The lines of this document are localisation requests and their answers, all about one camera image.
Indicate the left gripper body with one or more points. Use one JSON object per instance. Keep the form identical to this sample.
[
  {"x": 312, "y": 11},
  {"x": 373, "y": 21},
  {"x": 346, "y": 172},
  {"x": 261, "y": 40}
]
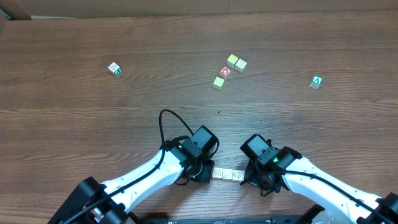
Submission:
[{"x": 205, "y": 170}]

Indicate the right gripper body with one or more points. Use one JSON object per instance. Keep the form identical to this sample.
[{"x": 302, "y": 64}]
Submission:
[{"x": 250, "y": 177}]

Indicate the white patterned block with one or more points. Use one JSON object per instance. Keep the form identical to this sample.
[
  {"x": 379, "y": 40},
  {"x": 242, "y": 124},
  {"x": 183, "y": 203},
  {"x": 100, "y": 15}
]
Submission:
[{"x": 217, "y": 173}]

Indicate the yellow block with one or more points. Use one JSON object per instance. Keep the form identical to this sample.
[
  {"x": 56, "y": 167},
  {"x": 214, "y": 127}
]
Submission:
[
  {"x": 227, "y": 174},
  {"x": 218, "y": 83},
  {"x": 231, "y": 60}
]

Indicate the white block green edge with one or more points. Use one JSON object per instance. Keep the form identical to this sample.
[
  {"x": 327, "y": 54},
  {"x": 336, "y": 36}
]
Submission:
[{"x": 238, "y": 175}]

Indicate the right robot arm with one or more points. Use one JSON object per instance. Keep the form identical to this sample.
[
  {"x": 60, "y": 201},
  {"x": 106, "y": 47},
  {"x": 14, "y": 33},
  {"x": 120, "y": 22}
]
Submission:
[{"x": 335, "y": 201}]

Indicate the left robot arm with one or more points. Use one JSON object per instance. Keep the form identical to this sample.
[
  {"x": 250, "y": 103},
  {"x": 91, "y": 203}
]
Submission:
[{"x": 179, "y": 161}]

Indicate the red circle block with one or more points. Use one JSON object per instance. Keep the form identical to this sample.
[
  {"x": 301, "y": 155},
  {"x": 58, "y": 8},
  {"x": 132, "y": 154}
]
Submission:
[{"x": 225, "y": 72}]

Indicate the green letter block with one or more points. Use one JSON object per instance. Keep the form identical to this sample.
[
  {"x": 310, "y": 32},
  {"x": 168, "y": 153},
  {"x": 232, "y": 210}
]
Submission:
[{"x": 316, "y": 82}]

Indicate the white block far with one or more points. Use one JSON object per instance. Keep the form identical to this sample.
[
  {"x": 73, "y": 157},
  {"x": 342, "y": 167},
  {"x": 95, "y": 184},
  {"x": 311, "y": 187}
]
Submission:
[{"x": 240, "y": 65}]

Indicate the white block green side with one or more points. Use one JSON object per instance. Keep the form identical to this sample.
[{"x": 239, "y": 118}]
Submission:
[{"x": 115, "y": 69}]

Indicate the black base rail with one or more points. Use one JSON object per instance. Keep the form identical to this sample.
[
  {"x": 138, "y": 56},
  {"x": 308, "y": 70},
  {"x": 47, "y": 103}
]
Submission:
[{"x": 290, "y": 219}]

